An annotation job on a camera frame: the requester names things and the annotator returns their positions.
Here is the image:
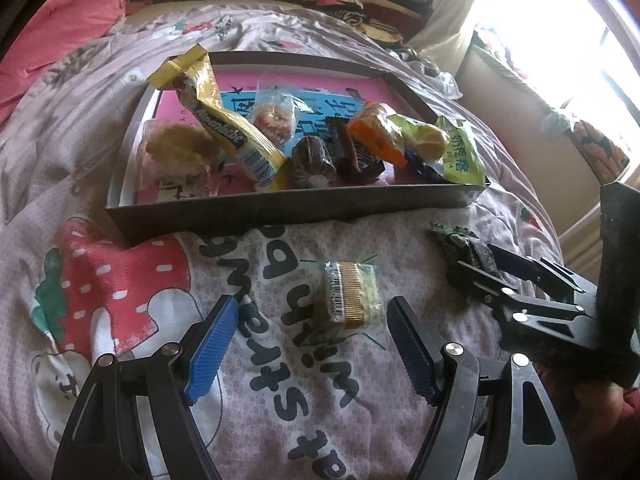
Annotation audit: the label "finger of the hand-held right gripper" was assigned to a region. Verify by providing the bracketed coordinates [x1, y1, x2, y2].
[452, 260, 601, 356]
[487, 243, 598, 308]

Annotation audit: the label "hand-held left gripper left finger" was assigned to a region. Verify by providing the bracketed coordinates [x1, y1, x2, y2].
[52, 295, 240, 480]

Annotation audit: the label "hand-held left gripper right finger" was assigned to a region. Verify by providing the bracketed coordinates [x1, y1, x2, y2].
[387, 296, 571, 480]

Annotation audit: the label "dark seaweed packet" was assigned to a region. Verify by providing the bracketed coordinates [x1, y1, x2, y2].
[430, 222, 501, 291]

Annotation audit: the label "small clear cracker packet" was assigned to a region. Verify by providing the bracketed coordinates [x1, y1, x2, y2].
[320, 260, 386, 331]

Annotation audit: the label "light green snack packet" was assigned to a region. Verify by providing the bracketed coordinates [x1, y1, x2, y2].
[435, 116, 487, 186]

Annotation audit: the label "blue cookie packet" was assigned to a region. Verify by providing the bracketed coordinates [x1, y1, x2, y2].
[402, 150, 448, 183]

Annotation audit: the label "dark cardboard box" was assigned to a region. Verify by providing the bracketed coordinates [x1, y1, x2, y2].
[105, 50, 488, 246]

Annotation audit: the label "yellow-green cake packet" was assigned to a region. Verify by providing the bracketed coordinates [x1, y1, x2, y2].
[387, 114, 451, 166]

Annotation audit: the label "brown chocolate bar packet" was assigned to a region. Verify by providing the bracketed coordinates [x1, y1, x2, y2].
[325, 116, 386, 181]

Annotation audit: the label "clear bag with pale pastry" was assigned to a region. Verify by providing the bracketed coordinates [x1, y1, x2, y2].
[132, 120, 226, 196]

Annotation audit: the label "orange-topped cracker packet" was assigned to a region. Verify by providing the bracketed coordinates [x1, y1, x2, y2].
[347, 101, 408, 168]

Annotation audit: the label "dark chocolate muffin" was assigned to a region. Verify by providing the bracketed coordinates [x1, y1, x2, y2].
[290, 136, 336, 188]

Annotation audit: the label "long yellow snack packet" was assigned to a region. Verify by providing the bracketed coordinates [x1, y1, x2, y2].
[147, 45, 293, 192]

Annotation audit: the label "clear bag with red pastry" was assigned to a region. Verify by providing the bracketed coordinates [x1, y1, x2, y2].
[247, 85, 311, 148]

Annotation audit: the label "strawberry printed blanket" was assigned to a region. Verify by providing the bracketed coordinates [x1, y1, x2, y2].
[0, 7, 563, 480]

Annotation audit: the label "clothes on windowsill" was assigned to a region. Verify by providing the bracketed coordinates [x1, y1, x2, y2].
[470, 25, 631, 186]

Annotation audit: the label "white plastic bag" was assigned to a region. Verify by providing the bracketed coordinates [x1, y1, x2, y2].
[395, 45, 463, 101]

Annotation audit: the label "window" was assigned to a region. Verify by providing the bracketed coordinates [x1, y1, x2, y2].
[470, 0, 640, 161]

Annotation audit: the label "cream curtain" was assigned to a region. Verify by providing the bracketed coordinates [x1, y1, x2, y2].
[407, 0, 501, 53]

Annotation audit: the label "pink quilt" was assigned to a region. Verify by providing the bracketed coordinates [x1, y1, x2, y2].
[0, 0, 130, 123]

